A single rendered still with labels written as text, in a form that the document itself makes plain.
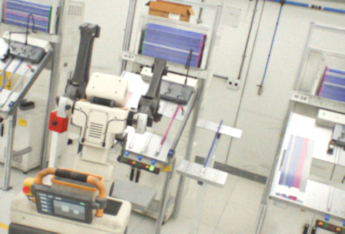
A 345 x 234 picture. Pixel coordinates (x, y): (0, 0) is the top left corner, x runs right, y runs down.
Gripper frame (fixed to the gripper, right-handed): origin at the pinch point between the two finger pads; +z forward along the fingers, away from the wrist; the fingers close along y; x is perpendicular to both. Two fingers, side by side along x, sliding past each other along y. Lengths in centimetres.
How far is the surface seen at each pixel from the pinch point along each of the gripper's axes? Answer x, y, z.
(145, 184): 35, 2, 49
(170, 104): -19.5, -4.1, 2.1
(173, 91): -28.8, -3.9, -3.6
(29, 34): -48, 149, -6
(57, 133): 28, 84, 20
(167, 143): 14.8, -14.8, 0.9
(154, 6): -103, 42, -19
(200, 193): 37, -48, 22
